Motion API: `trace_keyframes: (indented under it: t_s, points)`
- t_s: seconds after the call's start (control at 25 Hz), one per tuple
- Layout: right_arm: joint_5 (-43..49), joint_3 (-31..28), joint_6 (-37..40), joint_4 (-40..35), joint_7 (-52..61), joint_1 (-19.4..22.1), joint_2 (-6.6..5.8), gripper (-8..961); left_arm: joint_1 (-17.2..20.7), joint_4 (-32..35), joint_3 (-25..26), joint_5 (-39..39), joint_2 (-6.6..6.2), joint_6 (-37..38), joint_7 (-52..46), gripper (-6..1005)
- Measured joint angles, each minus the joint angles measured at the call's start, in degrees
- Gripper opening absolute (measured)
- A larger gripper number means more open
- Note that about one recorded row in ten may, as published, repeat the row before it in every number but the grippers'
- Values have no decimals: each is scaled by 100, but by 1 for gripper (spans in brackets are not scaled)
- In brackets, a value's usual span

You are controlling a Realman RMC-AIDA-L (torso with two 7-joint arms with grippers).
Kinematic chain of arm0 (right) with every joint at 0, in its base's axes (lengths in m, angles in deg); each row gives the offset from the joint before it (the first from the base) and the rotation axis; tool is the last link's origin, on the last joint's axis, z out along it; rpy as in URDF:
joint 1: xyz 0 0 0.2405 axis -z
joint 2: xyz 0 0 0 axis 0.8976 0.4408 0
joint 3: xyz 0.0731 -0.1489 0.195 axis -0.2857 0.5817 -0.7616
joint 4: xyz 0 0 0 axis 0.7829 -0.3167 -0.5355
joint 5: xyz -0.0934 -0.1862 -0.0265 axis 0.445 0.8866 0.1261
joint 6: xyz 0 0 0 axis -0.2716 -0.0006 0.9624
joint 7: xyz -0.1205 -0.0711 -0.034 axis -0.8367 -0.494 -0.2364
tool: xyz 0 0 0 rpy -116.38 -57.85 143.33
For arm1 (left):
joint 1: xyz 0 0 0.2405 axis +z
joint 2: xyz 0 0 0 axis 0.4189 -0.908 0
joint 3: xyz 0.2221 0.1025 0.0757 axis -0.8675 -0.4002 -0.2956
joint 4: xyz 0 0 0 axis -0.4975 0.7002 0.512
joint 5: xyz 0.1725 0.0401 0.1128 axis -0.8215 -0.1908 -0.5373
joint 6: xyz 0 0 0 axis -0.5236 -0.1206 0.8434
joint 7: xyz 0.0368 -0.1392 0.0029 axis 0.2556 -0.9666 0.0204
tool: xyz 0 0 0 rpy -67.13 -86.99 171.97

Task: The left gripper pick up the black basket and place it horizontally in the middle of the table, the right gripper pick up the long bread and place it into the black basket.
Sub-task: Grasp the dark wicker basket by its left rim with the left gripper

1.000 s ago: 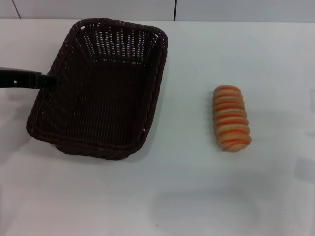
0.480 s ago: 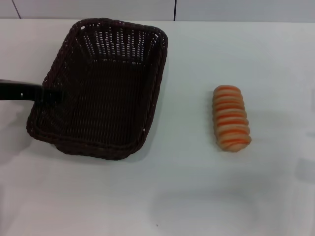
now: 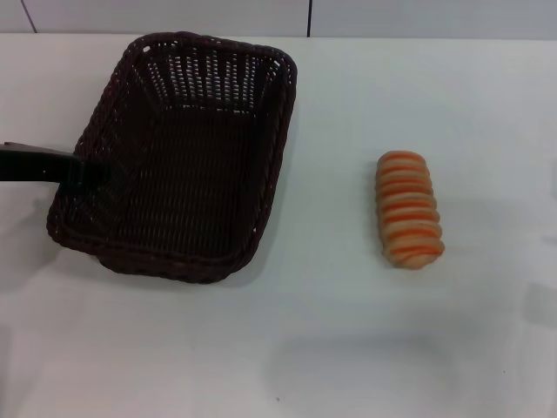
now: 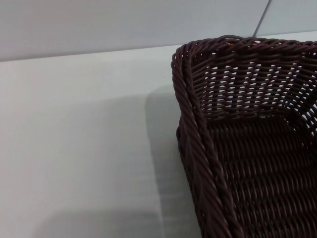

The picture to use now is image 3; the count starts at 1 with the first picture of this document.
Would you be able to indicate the orange striped bread roll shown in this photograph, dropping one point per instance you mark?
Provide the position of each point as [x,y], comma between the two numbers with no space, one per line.
[409,209]

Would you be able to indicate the dark brown woven basket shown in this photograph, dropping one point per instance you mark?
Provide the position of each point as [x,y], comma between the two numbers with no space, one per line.
[196,174]

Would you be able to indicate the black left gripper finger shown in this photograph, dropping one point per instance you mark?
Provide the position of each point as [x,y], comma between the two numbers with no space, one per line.
[39,167]

